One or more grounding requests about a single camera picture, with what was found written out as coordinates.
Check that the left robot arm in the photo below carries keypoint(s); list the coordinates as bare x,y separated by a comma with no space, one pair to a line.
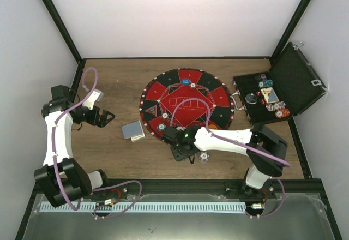
61,178

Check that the blue backed card deck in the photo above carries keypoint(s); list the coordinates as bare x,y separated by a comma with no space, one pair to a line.
132,130

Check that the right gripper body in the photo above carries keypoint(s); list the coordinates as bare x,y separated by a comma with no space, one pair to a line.
186,153

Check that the light blue slotted cable duct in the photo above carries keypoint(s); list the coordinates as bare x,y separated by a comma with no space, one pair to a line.
167,207

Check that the orange big blind button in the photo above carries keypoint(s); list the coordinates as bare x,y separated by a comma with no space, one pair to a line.
213,126

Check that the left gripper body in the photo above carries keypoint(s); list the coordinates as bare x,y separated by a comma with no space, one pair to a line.
91,120

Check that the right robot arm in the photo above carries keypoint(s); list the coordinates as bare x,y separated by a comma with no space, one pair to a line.
265,149

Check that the black poker case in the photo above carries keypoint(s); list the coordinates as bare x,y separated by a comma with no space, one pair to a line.
295,82

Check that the teal poker chip stack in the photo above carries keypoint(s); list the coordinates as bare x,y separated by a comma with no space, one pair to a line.
161,127

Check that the teal chip stack in case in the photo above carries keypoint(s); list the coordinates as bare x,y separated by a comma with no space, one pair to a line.
265,83

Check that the purple white chip stack in case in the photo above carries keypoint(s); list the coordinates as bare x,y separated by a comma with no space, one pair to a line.
276,106

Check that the card deck in case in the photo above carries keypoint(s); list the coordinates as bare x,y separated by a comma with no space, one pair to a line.
269,95

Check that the round red black poker mat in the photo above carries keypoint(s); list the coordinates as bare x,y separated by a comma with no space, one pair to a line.
209,103

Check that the blue small blind button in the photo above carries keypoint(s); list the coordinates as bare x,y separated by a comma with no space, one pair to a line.
185,82

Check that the orange chip stack in case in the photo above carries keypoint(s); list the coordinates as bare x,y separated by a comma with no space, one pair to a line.
282,113

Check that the round dealer button in case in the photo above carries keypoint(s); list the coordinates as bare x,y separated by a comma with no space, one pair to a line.
251,99

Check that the brown poker chip stack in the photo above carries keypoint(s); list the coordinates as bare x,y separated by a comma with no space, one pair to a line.
165,115

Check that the white card box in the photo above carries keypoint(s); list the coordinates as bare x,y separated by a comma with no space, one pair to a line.
138,137

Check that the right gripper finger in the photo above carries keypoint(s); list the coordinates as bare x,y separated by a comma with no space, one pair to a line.
192,158
176,154

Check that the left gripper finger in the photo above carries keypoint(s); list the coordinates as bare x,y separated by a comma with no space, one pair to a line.
102,122
107,116

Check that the blue white poker chip stack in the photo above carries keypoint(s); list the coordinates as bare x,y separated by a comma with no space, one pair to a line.
203,157

